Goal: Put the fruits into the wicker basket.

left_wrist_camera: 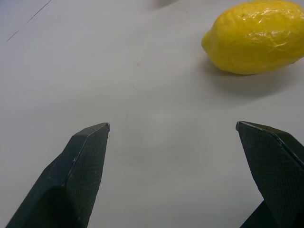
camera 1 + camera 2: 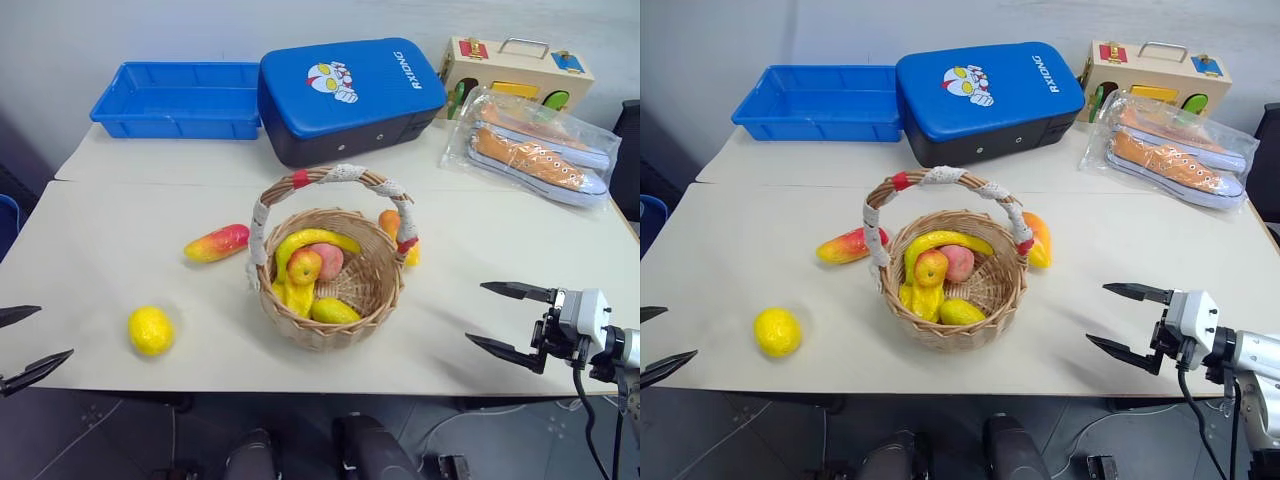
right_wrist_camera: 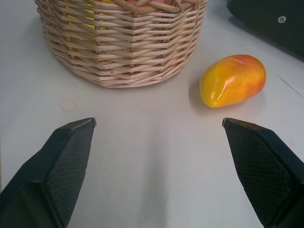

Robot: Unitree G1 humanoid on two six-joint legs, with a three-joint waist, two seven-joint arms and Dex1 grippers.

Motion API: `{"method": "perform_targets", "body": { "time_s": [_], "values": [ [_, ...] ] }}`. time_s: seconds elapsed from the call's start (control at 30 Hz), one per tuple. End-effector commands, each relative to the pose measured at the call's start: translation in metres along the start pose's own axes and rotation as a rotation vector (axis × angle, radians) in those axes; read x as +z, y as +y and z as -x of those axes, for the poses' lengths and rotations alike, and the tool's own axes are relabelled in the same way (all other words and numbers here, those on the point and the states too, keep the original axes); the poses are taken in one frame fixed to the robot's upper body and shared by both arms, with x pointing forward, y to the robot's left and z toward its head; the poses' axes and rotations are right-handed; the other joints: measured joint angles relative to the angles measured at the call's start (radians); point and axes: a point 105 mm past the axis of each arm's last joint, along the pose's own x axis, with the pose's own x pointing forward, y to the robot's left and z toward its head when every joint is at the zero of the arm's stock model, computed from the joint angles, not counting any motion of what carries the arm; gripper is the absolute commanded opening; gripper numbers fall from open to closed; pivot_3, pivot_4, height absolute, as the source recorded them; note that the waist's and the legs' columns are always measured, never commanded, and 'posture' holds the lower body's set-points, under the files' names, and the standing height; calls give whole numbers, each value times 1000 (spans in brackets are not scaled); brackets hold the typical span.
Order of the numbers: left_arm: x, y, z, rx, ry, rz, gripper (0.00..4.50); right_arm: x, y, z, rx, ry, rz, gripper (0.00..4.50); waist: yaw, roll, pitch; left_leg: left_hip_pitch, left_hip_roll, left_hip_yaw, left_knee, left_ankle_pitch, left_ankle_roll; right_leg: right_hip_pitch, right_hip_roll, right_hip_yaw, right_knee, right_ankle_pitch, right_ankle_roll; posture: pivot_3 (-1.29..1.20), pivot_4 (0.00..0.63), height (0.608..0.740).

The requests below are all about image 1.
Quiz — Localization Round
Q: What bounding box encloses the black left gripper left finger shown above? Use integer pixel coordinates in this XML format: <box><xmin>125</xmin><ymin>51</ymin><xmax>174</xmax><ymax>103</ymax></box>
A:
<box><xmin>5</xmin><ymin>122</ymin><xmax>111</xmax><ymax>228</ymax></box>

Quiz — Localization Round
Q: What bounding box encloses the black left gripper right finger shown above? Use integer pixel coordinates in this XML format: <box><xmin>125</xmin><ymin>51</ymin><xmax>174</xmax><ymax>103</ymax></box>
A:
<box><xmin>235</xmin><ymin>121</ymin><xmax>304</xmax><ymax>228</ymax></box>

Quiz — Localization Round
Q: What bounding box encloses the yellow lemon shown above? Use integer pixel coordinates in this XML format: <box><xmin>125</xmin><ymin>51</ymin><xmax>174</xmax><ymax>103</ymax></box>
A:
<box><xmin>201</xmin><ymin>0</ymin><xmax>304</xmax><ymax>76</ymax></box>

